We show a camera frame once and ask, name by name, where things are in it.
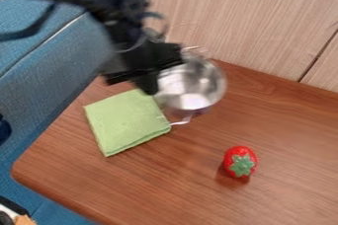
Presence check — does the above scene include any silver pot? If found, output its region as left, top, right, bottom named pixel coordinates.
left=151, top=45, right=229, bottom=127

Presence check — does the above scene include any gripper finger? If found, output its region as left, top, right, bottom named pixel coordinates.
left=132, top=69, right=161, bottom=97

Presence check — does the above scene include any green cloth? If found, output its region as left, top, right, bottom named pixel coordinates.
left=83, top=88, right=174, bottom=158

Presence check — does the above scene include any red toy strawberry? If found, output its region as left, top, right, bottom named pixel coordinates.
left=221, top=145, right=261, bottom=180

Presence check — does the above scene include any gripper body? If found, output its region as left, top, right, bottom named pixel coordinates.
left=99, top=39, right=186, bottom=86

